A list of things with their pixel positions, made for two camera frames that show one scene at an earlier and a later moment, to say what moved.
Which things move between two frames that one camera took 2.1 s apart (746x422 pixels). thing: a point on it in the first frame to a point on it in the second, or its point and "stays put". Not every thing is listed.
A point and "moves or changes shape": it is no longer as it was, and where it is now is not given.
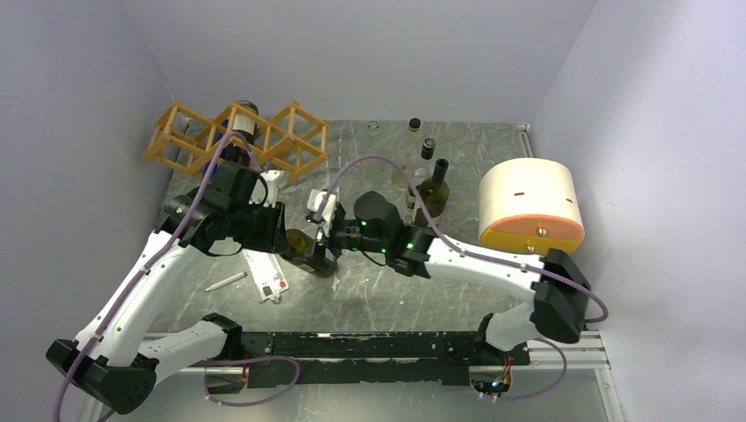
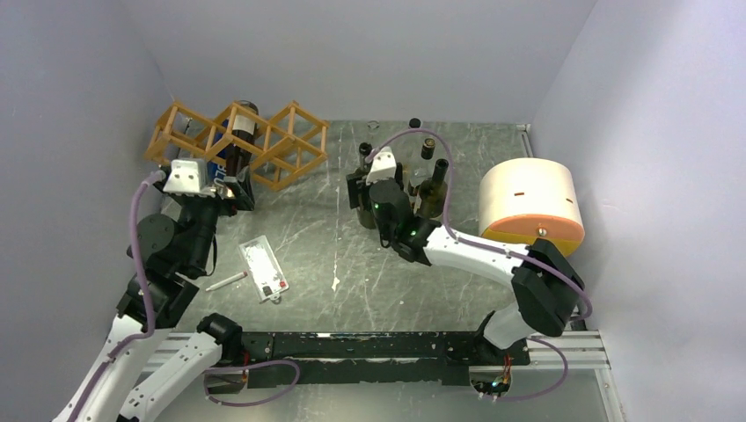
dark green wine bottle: (434, 196) stays put
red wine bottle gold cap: (242, 120) stays put
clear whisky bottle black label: (422, 176) stays put
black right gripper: (317, 261) to (357, 185)
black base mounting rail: (370, 360) stays put
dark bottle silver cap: (302, 243) moves or changes shape
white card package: (266, 274) stays put
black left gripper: (273, 240) to (245, 192)
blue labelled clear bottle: (217, 138) stays put
